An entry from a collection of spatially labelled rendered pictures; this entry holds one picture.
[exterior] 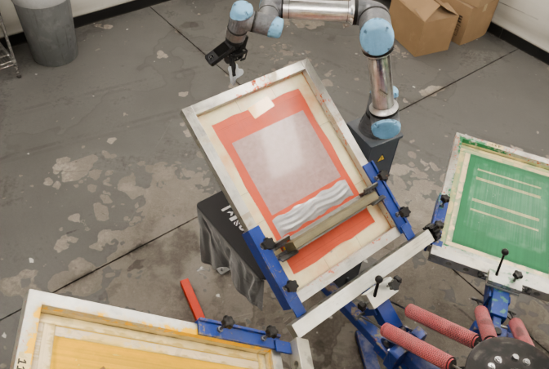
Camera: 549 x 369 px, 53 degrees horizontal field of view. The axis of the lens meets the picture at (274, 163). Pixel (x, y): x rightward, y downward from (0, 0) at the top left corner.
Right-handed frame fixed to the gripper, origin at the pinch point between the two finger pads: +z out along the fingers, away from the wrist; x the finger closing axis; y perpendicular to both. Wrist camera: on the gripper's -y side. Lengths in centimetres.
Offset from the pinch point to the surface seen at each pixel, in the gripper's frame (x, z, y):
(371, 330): -113, 26, -1
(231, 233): -48, 42, -19
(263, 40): 142, 199, 178
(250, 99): -19.7, -7.1, -1.2
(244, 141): -33.0, -3.5, -12.1
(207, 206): -31, 47, -19
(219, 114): -20.4, -6.9, -15.7
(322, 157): -51, 1, 14
